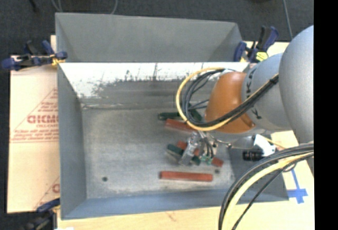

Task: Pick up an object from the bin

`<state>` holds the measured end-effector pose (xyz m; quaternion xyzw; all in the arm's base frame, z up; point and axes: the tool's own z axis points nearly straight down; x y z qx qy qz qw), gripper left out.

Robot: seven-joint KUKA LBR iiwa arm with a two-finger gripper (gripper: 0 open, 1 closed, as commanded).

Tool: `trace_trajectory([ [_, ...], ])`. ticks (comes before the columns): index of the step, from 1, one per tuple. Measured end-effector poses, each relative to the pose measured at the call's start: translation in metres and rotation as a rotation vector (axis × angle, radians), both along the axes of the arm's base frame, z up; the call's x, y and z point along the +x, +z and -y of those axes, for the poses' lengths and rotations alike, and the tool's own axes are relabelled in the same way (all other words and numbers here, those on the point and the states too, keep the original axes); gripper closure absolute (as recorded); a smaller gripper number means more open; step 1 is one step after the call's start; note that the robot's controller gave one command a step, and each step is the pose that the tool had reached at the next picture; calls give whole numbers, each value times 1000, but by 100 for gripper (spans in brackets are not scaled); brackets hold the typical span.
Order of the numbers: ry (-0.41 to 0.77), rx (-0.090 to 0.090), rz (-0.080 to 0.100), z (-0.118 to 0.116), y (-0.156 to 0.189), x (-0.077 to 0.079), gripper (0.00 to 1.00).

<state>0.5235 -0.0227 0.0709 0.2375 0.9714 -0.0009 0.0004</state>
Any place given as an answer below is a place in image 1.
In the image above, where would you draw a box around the dark green flat block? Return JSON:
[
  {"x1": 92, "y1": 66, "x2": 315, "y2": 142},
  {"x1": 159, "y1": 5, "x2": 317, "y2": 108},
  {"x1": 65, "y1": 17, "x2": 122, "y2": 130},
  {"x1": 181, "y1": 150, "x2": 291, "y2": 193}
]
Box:
[
  {"x1": 157, "y1": 109, "x2": 203, "y2": 123},
  {"x1": 166, "y1": 143, "x2": 202, "y2": 166}
]

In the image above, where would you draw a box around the grey metal bin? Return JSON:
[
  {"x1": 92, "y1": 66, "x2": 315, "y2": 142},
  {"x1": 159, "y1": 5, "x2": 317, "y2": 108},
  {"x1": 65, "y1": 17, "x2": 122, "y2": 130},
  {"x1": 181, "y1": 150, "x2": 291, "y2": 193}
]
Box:
[{"x1": 54, "y1": 12, "x2": 289, "y2": 221}]

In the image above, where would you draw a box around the brown cardboard board red print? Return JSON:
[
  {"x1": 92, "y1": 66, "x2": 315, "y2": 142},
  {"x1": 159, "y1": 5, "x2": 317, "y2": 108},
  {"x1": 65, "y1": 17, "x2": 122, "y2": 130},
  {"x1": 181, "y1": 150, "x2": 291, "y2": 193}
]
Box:
[{"x1": 6, "y1": 65, "x2": 61, "y2": 214}]

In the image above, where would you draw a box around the black cylinder on white bracket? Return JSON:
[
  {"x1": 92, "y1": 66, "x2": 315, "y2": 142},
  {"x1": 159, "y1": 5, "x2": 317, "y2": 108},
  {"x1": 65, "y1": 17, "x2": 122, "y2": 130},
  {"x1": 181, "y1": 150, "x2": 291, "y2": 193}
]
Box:
[{"x1": 242, "y1": 133, "x2": 277, "y2": 162}]

